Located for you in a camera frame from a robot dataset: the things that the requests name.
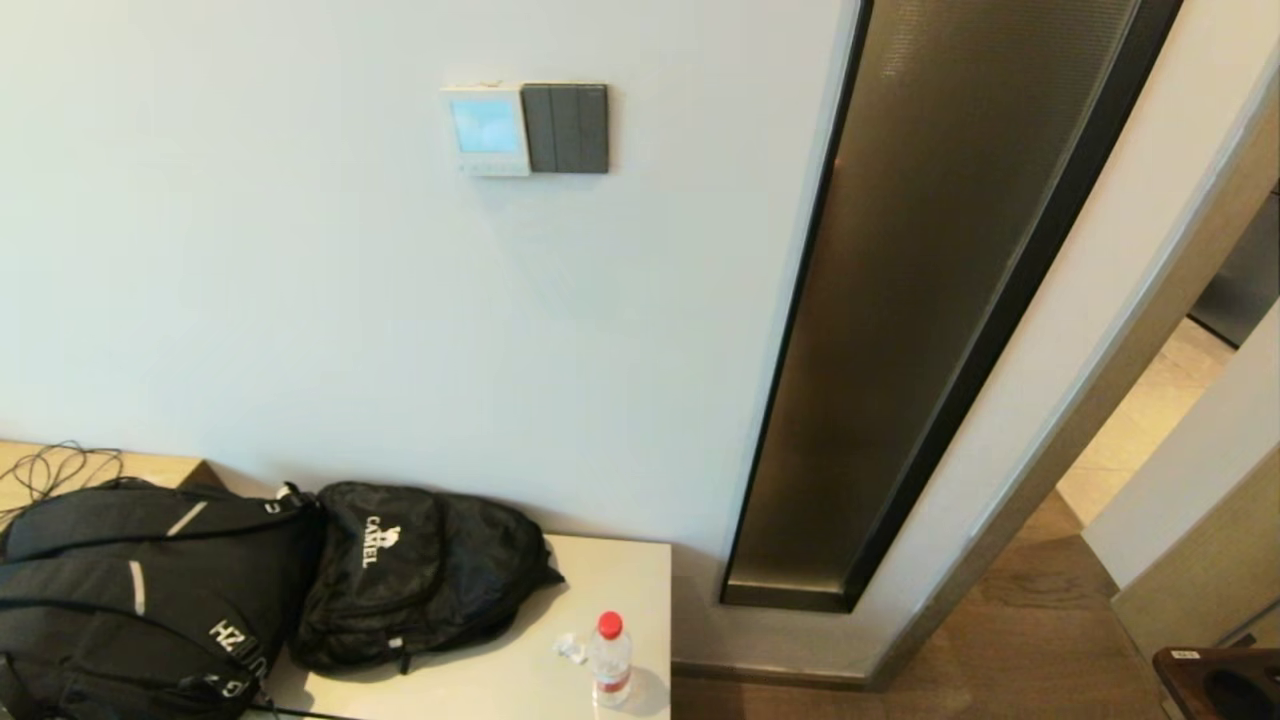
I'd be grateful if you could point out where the white wall thermostat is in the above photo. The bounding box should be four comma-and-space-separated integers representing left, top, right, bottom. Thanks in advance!
443, 85, 532, 179

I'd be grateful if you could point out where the brown skirting board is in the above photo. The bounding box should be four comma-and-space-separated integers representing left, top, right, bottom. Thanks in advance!
672, 658, 873, 693

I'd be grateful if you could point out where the thin black cable bundle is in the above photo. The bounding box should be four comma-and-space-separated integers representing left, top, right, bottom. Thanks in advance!
0, 440, 126, 526

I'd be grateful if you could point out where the clear water bottle red cap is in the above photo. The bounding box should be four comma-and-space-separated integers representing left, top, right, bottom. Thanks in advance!
588, 611, 634, 709

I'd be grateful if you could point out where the dark grey cabinet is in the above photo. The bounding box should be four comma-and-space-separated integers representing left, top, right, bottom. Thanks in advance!
1188, 185, 1280, 348

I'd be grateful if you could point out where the black backpack with HZ print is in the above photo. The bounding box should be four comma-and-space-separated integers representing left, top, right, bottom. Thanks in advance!
0, 478, 326, 720

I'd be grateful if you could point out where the beige cabinet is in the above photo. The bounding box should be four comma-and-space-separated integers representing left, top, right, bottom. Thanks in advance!
240, 533, 673, 720

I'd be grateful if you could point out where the black Camel backpack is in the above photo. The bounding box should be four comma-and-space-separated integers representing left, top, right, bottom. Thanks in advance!
290, 481, 566, 674

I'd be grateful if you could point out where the grey wall light switch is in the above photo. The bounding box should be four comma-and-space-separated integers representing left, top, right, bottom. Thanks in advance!
521, 83, 609, 176

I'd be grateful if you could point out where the taupe door frame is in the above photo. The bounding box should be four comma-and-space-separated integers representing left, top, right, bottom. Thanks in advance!
865, 95, 1280, 691

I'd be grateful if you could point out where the light wooden cabinet side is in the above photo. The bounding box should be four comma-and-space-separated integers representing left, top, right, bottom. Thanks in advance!
1112, 468, 1280, 661

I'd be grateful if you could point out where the light wooden desk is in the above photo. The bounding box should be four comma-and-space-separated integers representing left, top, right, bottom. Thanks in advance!
0, 440, 226, 531

